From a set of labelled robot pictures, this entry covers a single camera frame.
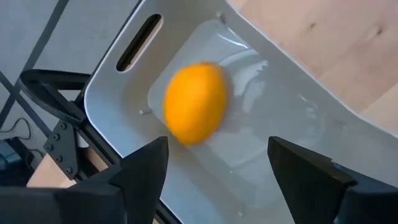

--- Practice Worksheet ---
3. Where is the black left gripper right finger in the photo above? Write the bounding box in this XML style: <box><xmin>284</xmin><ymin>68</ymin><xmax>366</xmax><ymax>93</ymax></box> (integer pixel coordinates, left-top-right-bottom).
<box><xmin>267</xmin><ymin>136</ymin><xmax>358</xmax><ymax>224</ymax></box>

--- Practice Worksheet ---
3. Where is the orange fruit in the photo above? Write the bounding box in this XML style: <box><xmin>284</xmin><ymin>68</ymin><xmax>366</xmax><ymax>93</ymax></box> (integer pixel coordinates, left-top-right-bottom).
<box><xmin>163</xmin><ymin>62</ymin><xmax>231</xmax><ymax>146</ymax></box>

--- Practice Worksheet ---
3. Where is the thin black floor cable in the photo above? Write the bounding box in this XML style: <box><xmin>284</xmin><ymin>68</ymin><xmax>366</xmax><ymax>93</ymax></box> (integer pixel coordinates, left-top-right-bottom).
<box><xmin>0</xmin><ymin>117</ymin><xmax>32</xmax><ymax>141</ymax></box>

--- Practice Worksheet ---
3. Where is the black frame strut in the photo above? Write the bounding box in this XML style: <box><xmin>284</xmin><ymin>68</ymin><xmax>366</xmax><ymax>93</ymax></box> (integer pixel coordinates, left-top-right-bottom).
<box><xmin>0</xmin><ymin>0</ymin><xmax>70</xmax><ymax>129</ymax></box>
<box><xmin>0</xmin><ymin>70</ymin><xmax>53</xmax><ymax>138</ymax></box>

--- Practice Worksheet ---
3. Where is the black ring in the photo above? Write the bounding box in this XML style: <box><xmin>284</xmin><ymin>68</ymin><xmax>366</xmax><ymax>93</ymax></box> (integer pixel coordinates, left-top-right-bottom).
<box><xmin>18</xmin><ymin>68</ymin><xmax>91</xmax><ymax>125</ymax></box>

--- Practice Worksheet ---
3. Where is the light grey plastic basket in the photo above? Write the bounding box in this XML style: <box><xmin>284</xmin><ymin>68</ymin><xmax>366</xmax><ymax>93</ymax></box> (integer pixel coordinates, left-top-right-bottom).
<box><xmin>83</xmin><ymin>0</ymin><xmax>398</xmax><ymax>224</ymax></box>

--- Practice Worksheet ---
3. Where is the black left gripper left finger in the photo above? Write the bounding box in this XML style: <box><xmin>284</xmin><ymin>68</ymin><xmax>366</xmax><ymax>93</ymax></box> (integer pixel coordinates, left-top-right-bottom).
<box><xmin>108</xmin><ymin>136</ymin><xmax>170</xmax><ymax>224</ymax></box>

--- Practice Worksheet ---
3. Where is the black bracket plate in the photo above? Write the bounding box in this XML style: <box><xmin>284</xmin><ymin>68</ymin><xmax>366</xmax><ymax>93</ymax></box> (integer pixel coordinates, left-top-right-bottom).
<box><xmin>42</xmin><ymin>120</ymin><xmax>80</xmax><ymax>180</ymax></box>

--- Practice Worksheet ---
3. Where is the dark blue box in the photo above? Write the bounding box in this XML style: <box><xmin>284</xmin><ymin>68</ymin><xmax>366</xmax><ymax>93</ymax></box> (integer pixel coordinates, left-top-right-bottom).
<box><xmin>0</xmin><ymin>136</ymin><xmax>35</xmax><ymax>187</ymax></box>

